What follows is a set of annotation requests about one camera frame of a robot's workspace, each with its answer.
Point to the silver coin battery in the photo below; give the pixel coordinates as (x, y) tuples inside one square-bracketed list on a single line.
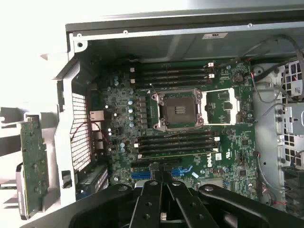
[(238, 77)]

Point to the thin metal locking lever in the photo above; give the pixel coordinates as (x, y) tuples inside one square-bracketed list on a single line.
[(153, 89)]

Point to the blue long expansion slot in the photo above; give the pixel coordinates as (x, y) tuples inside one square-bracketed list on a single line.
[(141, 175)]

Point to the green motherboard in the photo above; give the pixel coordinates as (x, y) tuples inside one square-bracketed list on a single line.
[(237, 147)]

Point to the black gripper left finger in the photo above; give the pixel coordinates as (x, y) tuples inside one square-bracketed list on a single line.
[(147, 209)]

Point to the perforated metal disk bay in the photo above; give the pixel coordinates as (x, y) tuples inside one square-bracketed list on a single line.
[(293, 118)]

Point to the silver ethernet port block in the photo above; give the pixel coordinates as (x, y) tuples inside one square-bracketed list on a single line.
[(97, 115)]

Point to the open grey PC case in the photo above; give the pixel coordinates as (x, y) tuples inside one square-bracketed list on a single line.
[(180, 47)]

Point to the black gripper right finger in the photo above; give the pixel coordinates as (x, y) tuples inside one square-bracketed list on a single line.
[(194, 209)]

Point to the silver USB port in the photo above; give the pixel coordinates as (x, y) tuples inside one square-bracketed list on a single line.
[(98, 136), (99, 145)]

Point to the CPU socket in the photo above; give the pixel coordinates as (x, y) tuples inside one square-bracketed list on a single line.
[(180, 110)]

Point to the silver socket cover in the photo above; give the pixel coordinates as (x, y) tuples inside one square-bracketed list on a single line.
[(234, 99)]

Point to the black long expansion slot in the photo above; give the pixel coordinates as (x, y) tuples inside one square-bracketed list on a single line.
[(142, 163)]

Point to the grey plastic parts rack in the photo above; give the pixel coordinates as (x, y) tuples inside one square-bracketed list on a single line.
[(14, 114)]

